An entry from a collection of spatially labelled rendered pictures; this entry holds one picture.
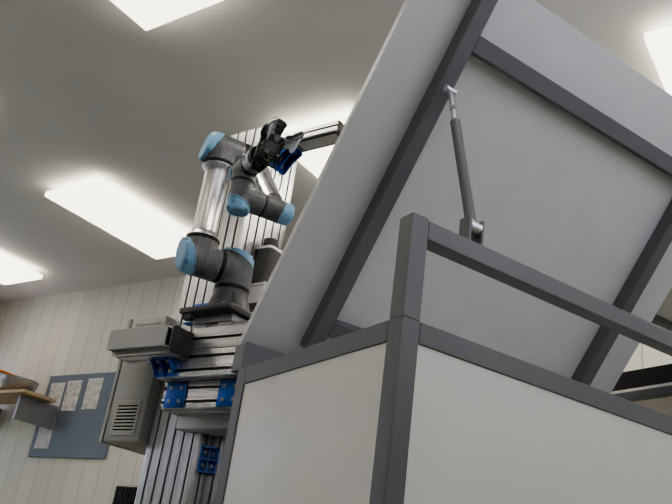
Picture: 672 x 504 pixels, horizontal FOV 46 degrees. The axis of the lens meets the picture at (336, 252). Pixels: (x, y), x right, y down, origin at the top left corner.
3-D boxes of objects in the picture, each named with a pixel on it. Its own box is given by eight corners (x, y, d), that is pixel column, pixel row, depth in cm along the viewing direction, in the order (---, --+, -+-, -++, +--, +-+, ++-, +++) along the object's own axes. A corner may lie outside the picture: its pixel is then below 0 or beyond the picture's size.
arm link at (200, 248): (223, 278, 258) (252, 138, 281) (180, 264, 252) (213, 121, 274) (209, 287, 268) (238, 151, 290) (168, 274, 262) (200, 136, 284)
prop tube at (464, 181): (461, 236, 152) (445, 123, 170) (472, 240, 153) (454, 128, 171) (473, 227, 150) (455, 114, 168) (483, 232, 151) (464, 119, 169)
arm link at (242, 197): (263, 216, 244) (269, 185, 249) (230, 204, 240) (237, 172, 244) (252, 224, 251) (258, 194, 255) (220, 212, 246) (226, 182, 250)
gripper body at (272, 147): (282, 161, 232) (264, 176, 242) (290, 138, 236) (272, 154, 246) (260, 149, 229) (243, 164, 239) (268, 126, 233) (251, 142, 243)
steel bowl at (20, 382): (43, 400, 755) (47, 385, 761) (7, 388, 725) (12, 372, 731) (17, 401, 777) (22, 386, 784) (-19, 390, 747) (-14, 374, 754)
